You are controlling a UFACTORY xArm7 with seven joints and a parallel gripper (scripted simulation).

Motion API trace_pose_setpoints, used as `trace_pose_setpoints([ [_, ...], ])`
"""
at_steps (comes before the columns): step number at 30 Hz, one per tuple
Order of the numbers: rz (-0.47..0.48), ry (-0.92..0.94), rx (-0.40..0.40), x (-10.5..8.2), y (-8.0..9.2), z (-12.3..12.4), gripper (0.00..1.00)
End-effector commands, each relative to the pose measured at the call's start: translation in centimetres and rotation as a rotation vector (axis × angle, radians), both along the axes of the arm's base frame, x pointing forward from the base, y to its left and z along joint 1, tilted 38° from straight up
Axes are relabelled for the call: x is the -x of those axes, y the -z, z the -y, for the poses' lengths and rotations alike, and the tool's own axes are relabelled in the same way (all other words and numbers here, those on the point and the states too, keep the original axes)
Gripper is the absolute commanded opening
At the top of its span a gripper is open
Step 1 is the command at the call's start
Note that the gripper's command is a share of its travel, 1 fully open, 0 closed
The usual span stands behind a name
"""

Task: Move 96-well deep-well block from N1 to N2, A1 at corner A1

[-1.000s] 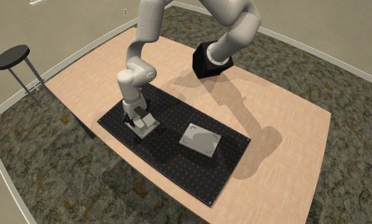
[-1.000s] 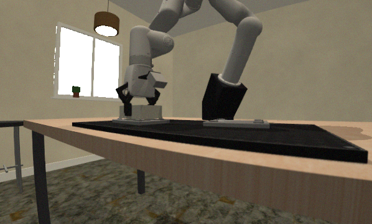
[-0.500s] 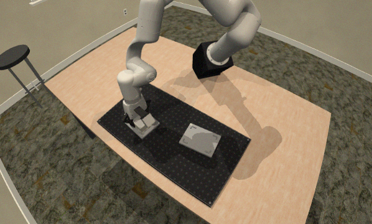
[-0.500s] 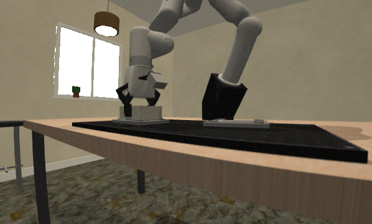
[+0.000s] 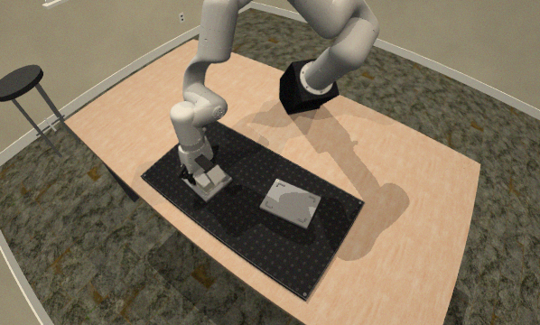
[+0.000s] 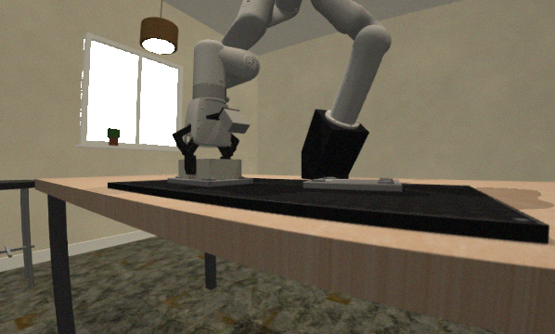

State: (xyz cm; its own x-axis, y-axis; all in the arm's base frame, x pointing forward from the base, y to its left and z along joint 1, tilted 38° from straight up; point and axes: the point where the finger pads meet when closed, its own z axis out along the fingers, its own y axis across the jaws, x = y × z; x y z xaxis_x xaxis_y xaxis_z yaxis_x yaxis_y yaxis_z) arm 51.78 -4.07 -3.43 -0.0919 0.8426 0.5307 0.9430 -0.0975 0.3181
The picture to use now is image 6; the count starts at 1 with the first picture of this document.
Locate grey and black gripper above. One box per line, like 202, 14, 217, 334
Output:
172, 96, 239, 174

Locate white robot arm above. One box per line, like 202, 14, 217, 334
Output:
192, 0, 392, 134

